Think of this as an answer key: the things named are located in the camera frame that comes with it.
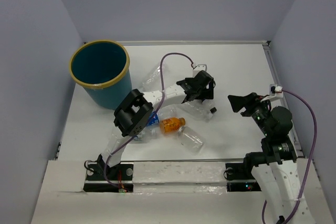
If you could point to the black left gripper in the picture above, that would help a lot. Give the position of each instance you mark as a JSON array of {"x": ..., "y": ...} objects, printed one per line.
[{"x": 207, "y": 93}]

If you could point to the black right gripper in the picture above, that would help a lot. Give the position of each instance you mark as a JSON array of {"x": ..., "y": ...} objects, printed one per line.
[{"x": 249, "y": 101}]

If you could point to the long clear ribbed bottle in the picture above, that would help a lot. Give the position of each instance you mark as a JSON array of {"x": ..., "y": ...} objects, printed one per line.
[{"x": 196, "y": 110}]

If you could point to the small Pepsi labelled bottle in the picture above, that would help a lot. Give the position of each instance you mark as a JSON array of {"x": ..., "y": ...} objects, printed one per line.
[{"x": 209, "y": 107}]

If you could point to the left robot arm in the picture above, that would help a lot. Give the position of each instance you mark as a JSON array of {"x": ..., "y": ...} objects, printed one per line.
[{"x": 136, "y": 110}]

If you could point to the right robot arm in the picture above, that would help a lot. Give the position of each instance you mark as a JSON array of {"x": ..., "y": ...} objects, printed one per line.
[{"x": 275, "y": 167}]

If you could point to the teal bin yellow rim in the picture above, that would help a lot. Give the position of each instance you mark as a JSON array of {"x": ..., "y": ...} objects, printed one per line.
[{"x": 102, "y": 68}]

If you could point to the clear bottle blue label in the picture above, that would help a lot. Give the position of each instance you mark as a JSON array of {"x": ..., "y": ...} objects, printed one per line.
[{"x": 162, "y": 114}]

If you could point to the large clear crumpled bottle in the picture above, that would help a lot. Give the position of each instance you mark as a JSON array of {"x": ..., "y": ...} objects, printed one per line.
[{"x": 152, "y": 80}]

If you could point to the orange juice bottle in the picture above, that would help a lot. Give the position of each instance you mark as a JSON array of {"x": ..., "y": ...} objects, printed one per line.
[{"x": 171, "y": 125}]

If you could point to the clear wide-mouth plastic jar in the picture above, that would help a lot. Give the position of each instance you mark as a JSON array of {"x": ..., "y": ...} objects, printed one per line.
[{"x": 190, "y": 139}]

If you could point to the clear bottle white cap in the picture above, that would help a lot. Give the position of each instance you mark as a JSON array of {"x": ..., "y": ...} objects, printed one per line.
[{"x": 146, "y": 135}]

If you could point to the white foam front board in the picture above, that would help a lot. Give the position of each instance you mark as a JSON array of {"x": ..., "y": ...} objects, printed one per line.
[{"x": 164, "y": 192}]

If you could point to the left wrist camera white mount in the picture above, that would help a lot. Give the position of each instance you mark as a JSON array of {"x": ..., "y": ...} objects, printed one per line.
[{"x": 198, "y": 68}]

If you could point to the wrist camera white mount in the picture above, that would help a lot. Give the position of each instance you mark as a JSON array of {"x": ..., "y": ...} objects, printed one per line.
[
  {"x": 275, "y": 93},
  {"x": 198, "y": 68}
]

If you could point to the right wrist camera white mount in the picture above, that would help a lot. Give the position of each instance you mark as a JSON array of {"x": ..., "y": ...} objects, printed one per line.
[{"x": 275, "y": 93}]

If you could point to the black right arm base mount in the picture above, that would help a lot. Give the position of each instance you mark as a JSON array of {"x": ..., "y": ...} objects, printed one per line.
[{"x": 238, "y": 180}]

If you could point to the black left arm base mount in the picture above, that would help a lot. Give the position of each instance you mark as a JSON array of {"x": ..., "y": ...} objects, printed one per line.
[{"x": 120, "y": 178}]

